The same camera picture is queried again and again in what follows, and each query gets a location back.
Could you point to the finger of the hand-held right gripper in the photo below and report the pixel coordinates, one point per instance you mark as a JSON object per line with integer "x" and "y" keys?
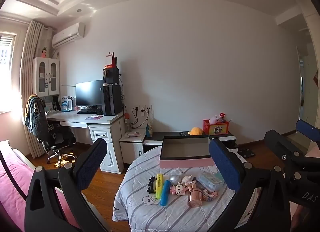
{"x": 308, "y": 126}
{"x": 277, "y": 144}

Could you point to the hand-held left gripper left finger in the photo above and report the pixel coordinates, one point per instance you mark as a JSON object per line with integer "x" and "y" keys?
{"x": 91, "y": 161}

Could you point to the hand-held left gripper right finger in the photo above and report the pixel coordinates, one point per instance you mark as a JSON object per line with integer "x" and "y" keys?
{"x": 225, "y": 169}

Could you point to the clear plastic box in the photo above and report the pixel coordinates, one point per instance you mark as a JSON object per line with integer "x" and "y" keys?
{"x": 208, "y": 182}

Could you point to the doll figurine blue dress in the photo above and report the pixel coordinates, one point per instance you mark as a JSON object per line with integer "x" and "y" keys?
{"x": 188, "y": 180}

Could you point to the pink storage box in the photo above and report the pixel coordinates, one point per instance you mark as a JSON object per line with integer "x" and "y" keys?
{"x": 185, "y": 163}

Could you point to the rose gold can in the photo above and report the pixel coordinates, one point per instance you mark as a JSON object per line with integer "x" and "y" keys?
{"x": 195, "y": 198}

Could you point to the silver helmet doll figure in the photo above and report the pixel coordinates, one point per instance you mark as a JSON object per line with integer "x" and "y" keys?
{"x": 175, "y": 179}

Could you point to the pink white block toy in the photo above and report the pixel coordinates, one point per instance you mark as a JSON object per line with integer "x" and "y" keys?
{"x": 178, "y": 189}

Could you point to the black hair clip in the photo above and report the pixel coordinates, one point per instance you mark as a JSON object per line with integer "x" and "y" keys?
{"x": 150, "y": 186}

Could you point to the yellow rectangular case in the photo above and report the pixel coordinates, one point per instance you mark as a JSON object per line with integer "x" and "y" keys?
{"x": 159, "y": 185}

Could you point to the black bathroom scale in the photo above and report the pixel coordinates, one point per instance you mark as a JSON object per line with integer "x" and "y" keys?
{"x": 246, "y": 152}

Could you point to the black office chair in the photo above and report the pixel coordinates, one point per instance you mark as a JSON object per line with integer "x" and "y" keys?
{"x": 58, "y": 139}

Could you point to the red storage box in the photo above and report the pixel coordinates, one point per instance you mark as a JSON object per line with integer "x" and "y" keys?
{"x": 216, "y": 129}

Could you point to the pink mouse pad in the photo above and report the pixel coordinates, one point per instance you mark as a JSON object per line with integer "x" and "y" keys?
{"x": 93, "y": 117}

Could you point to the white desk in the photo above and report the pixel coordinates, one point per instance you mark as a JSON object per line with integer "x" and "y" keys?
{"x": 75, "y": 119}

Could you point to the yellow plush toy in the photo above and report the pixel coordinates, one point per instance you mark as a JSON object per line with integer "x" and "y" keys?
{"x": 195, "y": 131}

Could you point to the pink packet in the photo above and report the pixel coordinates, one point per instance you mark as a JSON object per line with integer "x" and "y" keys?
{"x": 133, "y": 134}

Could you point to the pink plush toy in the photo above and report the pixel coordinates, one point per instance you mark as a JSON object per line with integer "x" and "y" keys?
{"x": 213, "y": 119}

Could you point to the orange cap bottle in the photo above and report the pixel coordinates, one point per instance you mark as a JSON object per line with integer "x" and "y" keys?
{"x": 127, "y": 123}

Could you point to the blue white carton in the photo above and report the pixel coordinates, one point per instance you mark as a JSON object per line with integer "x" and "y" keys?
{"x": 64, "y": 103}

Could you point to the black computer tower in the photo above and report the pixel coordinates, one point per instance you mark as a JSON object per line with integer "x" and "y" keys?
{"x": 112, "y": 100}

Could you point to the blue white bag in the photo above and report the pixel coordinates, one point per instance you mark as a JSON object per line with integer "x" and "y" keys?
{"x": 149, "y": 130}

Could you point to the black white low cabinet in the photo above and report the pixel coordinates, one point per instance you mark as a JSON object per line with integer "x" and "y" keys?
{"x": 155, "y": 138}

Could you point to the black computer monitor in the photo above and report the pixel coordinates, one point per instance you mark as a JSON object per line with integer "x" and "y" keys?
{"x": 89, "y": 93}

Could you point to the dark jacket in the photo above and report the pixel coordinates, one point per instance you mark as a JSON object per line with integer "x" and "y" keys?
{"x": 35, "y": 116}

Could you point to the pink bed blanket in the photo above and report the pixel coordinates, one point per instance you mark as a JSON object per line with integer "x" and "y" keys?
{"x": 12, "y": 184}

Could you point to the black box speaker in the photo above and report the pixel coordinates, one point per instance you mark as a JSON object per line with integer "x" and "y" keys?
{"x": 111, "y": 76}

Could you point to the white glass-door cabinet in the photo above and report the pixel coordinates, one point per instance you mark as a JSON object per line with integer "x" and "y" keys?
{"x": 46, "y": 76}

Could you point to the red desk calendar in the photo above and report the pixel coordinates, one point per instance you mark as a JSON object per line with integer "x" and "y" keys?
{"x": 111, "y": 60}

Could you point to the beige curtain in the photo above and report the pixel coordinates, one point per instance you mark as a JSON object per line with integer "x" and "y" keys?
{"x": 32, "y": 71}

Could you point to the pink doll figure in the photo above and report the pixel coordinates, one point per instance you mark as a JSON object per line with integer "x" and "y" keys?
{"x": 44, "y": 53}

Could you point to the window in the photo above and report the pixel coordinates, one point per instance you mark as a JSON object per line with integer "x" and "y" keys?
{"x": 6, "y": 71}

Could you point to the white air conditioner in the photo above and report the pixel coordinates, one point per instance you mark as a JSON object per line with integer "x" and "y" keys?
{"x": 68, "y": 35}

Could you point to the white bed frame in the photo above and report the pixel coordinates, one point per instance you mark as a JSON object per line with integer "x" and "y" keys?
{"x": 23, "y": 159}

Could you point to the white wall outlets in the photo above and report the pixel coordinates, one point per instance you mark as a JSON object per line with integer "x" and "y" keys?
{"x": 143, "y": 109}

